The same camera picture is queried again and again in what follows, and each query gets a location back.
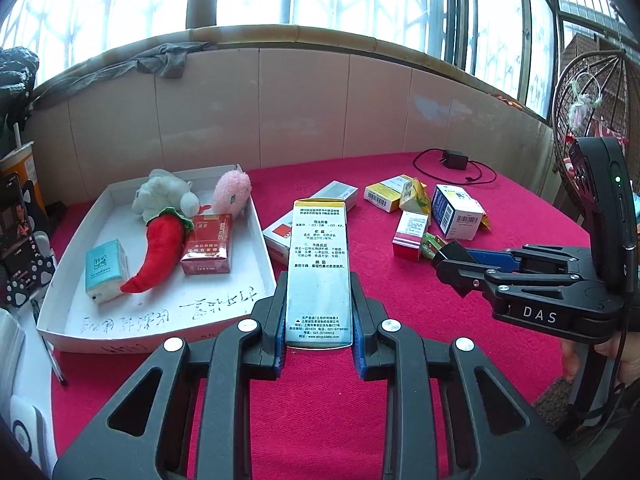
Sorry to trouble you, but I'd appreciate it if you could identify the white box with red square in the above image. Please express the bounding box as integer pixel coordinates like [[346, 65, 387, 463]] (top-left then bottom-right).
[[261, 181, 360, 264]]

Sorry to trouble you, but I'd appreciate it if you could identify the dreamcatcher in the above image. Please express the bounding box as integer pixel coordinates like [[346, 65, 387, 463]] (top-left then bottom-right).
[[570, 71, 603, 128]]

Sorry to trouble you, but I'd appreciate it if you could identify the pink plush toy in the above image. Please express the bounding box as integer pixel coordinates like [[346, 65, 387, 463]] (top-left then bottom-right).
[[212, 170, 252, 217]]

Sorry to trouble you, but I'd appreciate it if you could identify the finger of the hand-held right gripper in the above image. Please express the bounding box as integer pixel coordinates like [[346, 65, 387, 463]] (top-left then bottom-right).
[[434, 255, 591, 306], [442, 241, 591, 273]]

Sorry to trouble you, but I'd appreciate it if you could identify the magenta tablecloth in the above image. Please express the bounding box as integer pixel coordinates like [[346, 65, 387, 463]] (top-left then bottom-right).
[[47, 151, 596, 480]]

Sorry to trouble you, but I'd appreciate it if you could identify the red cigarette box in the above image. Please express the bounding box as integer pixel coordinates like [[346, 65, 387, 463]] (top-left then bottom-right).
[[179, 213, 235, 276]]

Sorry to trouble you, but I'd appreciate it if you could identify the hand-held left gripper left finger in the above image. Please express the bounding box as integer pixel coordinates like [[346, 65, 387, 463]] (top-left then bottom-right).
[[52, 274, 288, 480]]

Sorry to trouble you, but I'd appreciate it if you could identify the green snack packet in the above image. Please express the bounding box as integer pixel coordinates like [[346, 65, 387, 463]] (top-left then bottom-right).
[[421, 232, 449, 261]]

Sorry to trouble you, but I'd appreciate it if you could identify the hanging wicker chair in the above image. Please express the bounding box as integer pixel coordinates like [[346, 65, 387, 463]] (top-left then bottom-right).
[[551, 52, 640, 221]]

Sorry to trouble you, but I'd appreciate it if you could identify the long silver box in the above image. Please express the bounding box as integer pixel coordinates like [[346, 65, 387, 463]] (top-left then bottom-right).
[[284, 199, 355, 350]]

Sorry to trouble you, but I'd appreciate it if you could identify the red and white box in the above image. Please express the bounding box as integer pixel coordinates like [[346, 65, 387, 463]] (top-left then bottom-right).
[[391, 210, 431, 263]]

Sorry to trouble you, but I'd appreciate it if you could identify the white cardboard tray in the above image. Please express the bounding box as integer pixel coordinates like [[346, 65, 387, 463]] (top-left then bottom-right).
[[36, 163, 279, 354]]

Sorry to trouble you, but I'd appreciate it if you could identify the cat shaped phone stand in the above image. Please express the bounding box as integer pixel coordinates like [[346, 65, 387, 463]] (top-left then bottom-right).
[[0, 180, 57, 308]]

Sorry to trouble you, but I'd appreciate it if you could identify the yellow and white box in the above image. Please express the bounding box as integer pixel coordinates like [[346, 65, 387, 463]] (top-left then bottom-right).
[[363, 175, 415, 212]]

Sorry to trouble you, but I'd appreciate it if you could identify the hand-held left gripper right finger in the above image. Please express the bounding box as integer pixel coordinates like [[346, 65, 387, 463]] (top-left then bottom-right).
[[350, 272, 578, 480]]

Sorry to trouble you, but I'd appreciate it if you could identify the orange drink cup with straw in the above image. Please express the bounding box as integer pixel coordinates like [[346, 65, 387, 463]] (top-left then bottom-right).
[[0, 122, 45, 211]]

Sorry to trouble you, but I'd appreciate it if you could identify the black power adapter with cable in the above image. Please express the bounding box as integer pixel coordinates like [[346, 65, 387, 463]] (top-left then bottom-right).
[[412, 148, 499, 187]]

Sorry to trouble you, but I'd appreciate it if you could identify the green and yellow box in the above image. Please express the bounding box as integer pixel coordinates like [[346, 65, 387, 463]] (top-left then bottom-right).
[[398, 177, 432, 214]]

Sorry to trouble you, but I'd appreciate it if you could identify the white device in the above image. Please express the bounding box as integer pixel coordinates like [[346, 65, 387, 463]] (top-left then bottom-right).
[[0, 394, 57, 468]]

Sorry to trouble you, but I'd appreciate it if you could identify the grey cloth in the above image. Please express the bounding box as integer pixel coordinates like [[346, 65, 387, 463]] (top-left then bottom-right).
[[32, 40, 212, 108]]

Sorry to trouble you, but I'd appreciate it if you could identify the window with metal grille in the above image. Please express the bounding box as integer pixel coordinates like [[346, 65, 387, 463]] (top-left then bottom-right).
[[0, 0, 640, 126]]

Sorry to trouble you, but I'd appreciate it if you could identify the light blue tissue pack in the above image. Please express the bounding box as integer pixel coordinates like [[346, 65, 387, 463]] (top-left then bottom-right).
[[84, 239, 131, 305]]

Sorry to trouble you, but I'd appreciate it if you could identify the black smartphone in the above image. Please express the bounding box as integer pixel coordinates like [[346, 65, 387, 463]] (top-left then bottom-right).
[[0, 172, 36, 261]]

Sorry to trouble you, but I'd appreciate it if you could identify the black pen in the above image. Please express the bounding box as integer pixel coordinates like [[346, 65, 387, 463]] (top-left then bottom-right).
[[30, 299, 69, 387]]

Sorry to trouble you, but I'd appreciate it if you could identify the person's right hand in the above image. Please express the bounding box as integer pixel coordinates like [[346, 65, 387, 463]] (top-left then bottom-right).
[[560, 331, 640, 387]]

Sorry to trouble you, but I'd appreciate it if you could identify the dark bag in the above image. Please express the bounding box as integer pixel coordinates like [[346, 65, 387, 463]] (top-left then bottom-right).
[[0, 46, 41, 128]]

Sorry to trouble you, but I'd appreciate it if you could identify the black braided cable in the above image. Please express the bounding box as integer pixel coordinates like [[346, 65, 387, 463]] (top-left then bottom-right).
[[570, 332, 632, 443]]

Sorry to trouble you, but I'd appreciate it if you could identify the white plush toy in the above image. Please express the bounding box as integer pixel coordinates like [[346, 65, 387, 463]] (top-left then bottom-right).
[[132, 168, 202, 224]]

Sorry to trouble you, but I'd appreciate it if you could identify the red chili plush toy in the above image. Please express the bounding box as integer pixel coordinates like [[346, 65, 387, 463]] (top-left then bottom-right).
[[120, 206, 195, 294]]

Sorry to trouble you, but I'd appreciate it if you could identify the white and blue box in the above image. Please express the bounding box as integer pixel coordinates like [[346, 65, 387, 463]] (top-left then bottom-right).
[[431, 184, 487, 241]]

